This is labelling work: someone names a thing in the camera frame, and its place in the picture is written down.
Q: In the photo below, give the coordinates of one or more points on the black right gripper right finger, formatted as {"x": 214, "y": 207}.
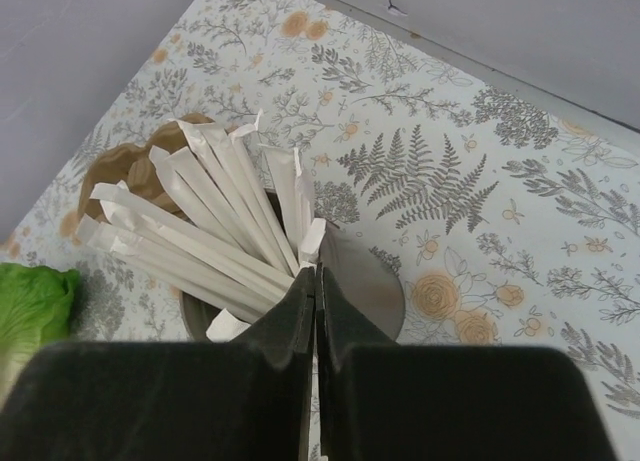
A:
{"x": 380, "y": 400}

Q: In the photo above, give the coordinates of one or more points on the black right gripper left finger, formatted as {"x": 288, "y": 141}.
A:
{"x": 245, "y": 399}

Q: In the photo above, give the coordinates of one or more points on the white straw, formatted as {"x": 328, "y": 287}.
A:
{"x": 294, "y": 190}
{"x": 312, "y": 241}
{"x": 226, "y": 161}
{"x": 140, "y": 216}

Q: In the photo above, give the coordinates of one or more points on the grey straw holder cup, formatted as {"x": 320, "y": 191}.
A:
{"x": 366, "y": 281}

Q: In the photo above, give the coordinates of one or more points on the floral table mat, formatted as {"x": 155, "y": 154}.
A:
{"x": 505, "y": 224}

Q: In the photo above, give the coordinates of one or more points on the green napa cabbage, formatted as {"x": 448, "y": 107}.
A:
{"x": 36, "y": 304}

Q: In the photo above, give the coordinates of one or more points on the brown pulp cup carrier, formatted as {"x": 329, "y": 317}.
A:
{"x": 131, "y": 163}

